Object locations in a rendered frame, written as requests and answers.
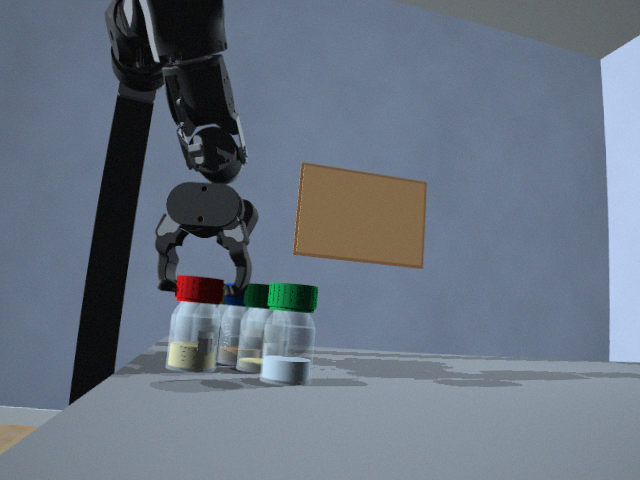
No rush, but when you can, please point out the glass bottle with red cap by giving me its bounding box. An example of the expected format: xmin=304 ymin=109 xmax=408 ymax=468
xmin=166 ymin=275 xmax=224 ymax=373

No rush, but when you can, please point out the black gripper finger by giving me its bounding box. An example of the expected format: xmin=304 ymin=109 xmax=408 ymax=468
xmin=219 ymin=216 xmax=252 ymax=297
xmin=155 ymin=214 xmax=189 ymax=292

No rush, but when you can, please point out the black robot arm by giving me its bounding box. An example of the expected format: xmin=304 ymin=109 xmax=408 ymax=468
xmin=105 ymin=0 xmax=248 ymax=184

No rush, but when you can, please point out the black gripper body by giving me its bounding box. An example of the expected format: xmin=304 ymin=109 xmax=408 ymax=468
xmin=166 ymin=182 xmax=259 ymax=246

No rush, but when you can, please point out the clear glass bottle with green cap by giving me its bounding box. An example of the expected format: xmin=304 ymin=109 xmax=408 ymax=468
xmin=236 ymin=283 xmax=273 ymax=373
xmin=260 ymin=283 xmax=318 ymax=386

